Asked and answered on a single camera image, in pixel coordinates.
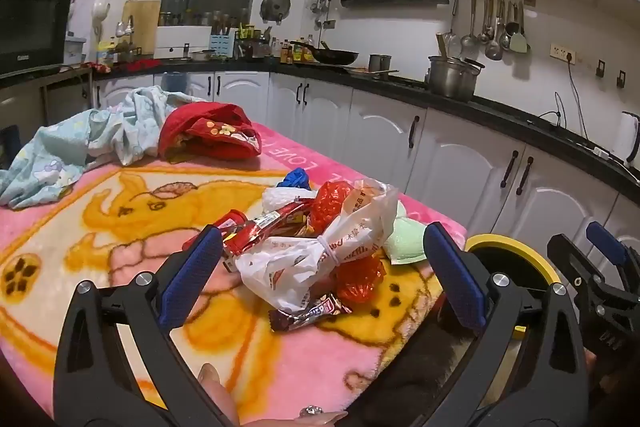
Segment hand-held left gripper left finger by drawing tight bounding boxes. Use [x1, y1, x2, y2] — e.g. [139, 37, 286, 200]
[52, 225, 241, 427]

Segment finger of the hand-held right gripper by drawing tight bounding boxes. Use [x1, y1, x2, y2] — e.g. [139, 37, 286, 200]
[546, 233, 608, 294]
[586, 221, 632, 282]

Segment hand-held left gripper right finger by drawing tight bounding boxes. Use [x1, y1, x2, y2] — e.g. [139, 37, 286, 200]
[422, 222, 591, 427]

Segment yellow-rimmed black bin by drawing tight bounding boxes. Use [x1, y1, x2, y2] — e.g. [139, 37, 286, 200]
[462, 233, 561, 343]

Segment light green sponge cloth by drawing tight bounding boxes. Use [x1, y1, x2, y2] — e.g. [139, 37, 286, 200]
[382, 202, 436, 265]

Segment red snack wrapper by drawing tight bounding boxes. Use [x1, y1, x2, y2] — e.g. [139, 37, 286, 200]
[212, 202, 321, 275]

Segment white printed plastic bag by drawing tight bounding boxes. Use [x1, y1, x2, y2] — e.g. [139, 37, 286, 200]
[235, 184, 398, 313]

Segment small white plastic bag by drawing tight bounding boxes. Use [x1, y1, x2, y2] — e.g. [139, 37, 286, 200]
[261, 186, 321, 212]

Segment brown candy bar wrapper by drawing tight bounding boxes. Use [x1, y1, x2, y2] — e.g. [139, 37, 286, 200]
[268, 293, 355, 334]

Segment blue wrapper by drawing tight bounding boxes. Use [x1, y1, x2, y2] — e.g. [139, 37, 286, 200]
[276, 169, 311, 192]

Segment red plastic bag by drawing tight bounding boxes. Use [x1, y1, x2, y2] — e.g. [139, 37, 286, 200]
[306, 181, 388, 305]

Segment person's left hand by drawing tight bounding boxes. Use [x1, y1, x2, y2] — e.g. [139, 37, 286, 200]
[197, 363, 348, 427]

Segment pink printed blanket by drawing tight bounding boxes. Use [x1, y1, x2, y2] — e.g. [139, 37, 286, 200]
[0, 119, 468, 418]

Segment white electric kettle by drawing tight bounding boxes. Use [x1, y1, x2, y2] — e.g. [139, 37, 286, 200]
[614, 111, 640, 168]

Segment dark brown furry cloth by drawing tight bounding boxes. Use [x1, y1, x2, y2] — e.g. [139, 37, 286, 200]
[350, 302, 501, 427]

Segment red embroidered cloth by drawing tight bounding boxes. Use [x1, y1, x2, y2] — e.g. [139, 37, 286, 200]
[158, 102, 263, 160]

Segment white lower cabinets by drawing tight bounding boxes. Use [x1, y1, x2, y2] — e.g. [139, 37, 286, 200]
[92, 72, 640, 268]

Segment light blue printed cloth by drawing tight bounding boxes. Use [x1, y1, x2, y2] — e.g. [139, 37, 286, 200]
[0, 86, 201, 210]

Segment large steel pot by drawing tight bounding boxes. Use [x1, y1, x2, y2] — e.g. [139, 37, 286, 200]
[426, 54, 486, 102]

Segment light blue utensil rack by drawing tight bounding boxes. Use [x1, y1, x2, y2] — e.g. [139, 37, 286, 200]
[209, 33, 236, 59]

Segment row of hanging utensils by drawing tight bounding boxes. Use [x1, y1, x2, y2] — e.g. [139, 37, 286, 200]
[442, 0, 531, 60]

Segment wooden microwave stand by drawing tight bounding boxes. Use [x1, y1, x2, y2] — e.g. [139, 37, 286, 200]
[0, 64, 95, 132]

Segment row of condiment bottles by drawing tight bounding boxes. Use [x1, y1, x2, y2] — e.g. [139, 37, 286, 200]
[270, 34, 321, 65]

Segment white plastic box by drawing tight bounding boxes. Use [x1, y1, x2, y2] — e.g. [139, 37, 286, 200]
[64, 36, 87, 65]

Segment black wok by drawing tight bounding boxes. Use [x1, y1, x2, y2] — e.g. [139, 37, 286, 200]
[290, 39, 360, 66]

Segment row of glass jars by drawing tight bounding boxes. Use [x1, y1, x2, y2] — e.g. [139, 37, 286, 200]
[159, 9, 251, 28]

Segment wooden cutting board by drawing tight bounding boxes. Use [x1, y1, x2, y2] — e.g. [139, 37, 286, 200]
[121, 0, 162, 48]

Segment hanging steel pot lid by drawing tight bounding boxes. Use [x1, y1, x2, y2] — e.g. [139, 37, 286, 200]
[259, 0, 292, 22]

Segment black microwave oven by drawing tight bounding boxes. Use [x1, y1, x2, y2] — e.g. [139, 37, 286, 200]
[0, 0, 75, 78]

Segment black power cable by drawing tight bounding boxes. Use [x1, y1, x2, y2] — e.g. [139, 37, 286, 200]
[537, 56, 626, 162]

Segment white wall socket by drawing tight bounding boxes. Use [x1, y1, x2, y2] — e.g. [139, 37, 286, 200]
[550, 43, 577, 64]

